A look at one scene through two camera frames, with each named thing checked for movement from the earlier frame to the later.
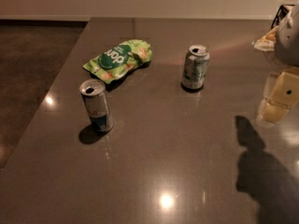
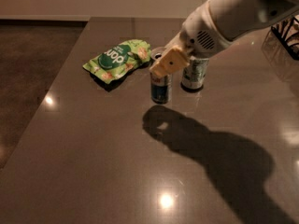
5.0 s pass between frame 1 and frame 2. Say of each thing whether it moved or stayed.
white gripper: moved
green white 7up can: stayed
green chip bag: stayed
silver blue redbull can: moved
